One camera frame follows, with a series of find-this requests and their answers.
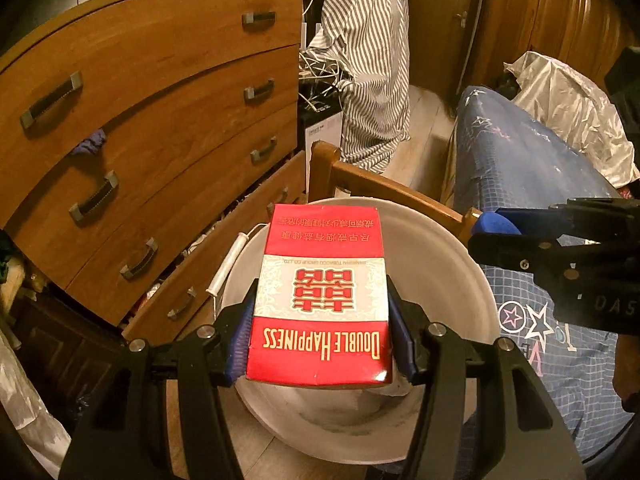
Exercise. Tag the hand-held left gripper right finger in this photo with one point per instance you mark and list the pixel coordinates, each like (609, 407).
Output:
(402, 345)

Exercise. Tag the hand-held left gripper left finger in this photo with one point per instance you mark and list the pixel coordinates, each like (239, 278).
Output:
(240, 340)

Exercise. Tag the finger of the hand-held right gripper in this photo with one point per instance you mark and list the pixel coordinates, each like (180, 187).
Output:
(497, 222)
(510, 255)

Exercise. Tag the white plastic bucket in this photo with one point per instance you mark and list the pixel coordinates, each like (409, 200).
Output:
(435, 270)

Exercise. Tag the red cigarette box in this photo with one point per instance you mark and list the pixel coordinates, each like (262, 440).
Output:
(320, 310)

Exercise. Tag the blue star print bedsheet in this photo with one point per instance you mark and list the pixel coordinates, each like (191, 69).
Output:
(525, 170)

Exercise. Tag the wooden chair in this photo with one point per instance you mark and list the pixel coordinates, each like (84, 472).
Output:
(380, 185)

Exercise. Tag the shiny white plastic bag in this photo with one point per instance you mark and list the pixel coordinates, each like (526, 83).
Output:
(565, 105)

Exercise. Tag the dark wooden cabinet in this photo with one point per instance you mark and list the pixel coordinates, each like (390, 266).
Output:
(65, 350)

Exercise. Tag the white cardboard box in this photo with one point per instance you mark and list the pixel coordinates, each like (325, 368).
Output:
(320, 132)

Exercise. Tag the dark wooden door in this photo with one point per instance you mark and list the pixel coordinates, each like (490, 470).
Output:
(440, 25)

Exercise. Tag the grey striped cloth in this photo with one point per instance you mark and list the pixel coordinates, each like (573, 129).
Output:
(370, 60)

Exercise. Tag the brown wooden wardrobe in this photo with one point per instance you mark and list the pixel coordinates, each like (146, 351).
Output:
(550, 10)

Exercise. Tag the blue cloth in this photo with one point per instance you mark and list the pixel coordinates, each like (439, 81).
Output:
(90, 142)

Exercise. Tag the wooden dresser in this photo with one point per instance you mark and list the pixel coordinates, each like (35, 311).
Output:
(150, 85)

